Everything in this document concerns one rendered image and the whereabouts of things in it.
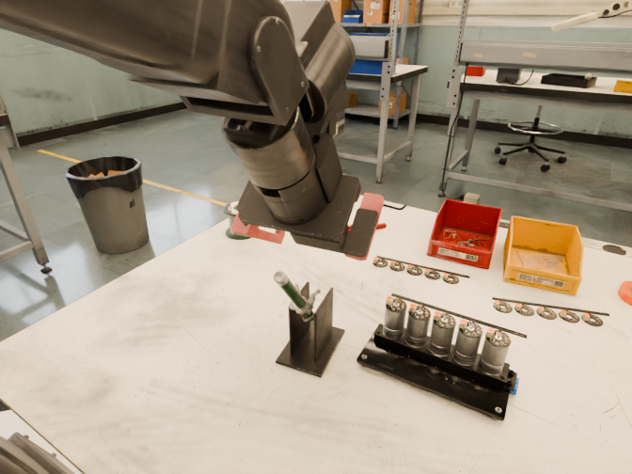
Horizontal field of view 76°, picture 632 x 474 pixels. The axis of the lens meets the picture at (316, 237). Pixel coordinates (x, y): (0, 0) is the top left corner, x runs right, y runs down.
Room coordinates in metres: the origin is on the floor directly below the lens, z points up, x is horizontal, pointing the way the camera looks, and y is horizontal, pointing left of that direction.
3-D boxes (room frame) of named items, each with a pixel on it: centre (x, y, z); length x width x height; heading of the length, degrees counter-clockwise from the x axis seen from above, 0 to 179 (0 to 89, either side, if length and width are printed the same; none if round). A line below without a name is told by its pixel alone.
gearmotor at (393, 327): (0.38, -0.09, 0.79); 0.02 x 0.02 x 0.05
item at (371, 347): (0.34, -0.13, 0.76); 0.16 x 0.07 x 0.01; 60
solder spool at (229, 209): (0.68, 0.14, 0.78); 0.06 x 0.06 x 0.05
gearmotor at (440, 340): (0.35, -0.14, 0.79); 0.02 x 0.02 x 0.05
